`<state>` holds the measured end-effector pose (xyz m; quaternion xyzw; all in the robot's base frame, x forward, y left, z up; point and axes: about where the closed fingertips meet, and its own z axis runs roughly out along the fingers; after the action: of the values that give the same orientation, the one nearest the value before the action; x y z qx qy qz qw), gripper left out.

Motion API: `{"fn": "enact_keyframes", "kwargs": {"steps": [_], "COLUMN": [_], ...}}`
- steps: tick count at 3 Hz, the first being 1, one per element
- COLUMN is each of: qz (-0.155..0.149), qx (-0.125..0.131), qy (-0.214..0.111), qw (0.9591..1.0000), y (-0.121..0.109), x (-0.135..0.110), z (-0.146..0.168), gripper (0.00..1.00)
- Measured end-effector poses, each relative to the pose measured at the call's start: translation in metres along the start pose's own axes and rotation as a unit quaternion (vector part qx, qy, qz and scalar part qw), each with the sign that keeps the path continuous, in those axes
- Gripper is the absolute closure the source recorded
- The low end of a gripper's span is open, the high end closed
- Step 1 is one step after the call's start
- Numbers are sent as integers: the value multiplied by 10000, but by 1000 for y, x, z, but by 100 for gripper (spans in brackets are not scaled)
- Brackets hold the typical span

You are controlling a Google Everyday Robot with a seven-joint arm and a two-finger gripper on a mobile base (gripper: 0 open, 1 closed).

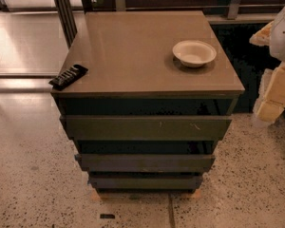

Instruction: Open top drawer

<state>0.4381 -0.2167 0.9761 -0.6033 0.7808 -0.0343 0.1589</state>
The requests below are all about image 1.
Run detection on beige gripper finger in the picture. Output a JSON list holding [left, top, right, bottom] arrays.
[[249, 21, 274, 47]]

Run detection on grey drawer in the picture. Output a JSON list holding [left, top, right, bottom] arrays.
[[75, 154, 215, 173], [89, 175, 202, 190], [60, 115, 231, 141]]

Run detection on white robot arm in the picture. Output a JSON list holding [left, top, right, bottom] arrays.
[[249, 7, 285, 124]]

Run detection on grey drawer cabinet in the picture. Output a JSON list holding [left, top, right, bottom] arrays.
[[50, 10, 246, 195]]

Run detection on white paper bowl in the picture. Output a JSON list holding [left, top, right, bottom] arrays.
[[172, 40, 217, 68]]

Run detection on black ridged tray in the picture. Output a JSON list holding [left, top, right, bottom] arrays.
[[48, 65, 88, 90]]

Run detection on dark metal post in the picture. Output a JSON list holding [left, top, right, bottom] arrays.
[[54, 0, 77, 48]]

